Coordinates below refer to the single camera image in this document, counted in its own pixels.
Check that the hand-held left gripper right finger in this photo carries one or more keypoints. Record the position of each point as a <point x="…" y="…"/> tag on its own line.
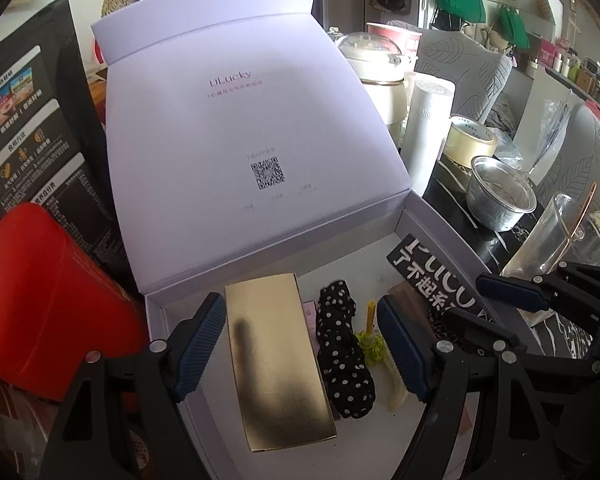
<point x="402" y="355"/>

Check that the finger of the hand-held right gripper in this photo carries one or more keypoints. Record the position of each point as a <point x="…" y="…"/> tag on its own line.
<point x="480" y="325"/>
<point x="515" y="292"/>

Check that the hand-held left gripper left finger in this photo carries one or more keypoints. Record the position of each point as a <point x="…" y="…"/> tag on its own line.
<point x="200" y="345"/>

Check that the cream hair claw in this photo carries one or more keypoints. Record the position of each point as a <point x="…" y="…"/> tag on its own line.
<point x="395" y="395"/>

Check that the black polka dot scrunchie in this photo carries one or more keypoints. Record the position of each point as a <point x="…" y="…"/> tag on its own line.
<point x="342" y="350"/>

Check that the gold rectangular box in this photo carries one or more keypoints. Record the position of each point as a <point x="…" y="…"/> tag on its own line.
<point x="275" y="360"/>

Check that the black packet with white print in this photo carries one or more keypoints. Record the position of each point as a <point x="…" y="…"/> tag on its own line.
<point x="430" y="265"/>

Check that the white gift box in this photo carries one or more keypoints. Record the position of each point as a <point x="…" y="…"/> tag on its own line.
<point x="240" y="125"/>

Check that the glass mug with cartoon print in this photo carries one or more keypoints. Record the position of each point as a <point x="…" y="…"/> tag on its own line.
<point x="545" y="240"/>

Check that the foil baking cup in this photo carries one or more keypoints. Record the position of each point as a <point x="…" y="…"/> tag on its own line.
<point x="500" y="195"/>

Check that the metal stirrer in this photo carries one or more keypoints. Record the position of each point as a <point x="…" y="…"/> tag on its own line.
<point x="580" y="215"/>

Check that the red cylindrical canister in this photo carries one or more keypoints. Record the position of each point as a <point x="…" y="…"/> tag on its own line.
<point x="50" y="305"/>

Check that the beige tape roll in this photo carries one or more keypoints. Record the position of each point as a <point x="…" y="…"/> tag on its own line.
<point x="470" y="142"/>

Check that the grey chair with leaf cover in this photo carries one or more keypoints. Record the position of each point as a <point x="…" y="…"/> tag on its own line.
<point x="590" y="155"/>
<point x="460" y="75"/>

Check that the clear plastic bag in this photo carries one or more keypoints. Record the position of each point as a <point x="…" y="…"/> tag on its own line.
<point x="552" y="130"/>

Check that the white ribbed tube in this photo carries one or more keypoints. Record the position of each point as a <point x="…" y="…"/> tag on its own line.
<point x="427" y="135"/>

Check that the clear jar brown label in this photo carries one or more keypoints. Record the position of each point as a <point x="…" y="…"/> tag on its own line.
<point x="15" y="435"/>

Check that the row of bottles and jars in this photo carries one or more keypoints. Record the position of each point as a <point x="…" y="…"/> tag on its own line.
<point x="580" y="75"/>

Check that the white electric cooker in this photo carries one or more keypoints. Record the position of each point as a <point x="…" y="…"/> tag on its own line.
<point x="375" y="80"/>

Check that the black printed snack bag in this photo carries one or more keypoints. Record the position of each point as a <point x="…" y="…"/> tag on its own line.
<point x="35" y="150"/>

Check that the pink paper cup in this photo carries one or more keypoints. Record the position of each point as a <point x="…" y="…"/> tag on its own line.
<point x="400" y="40"/>

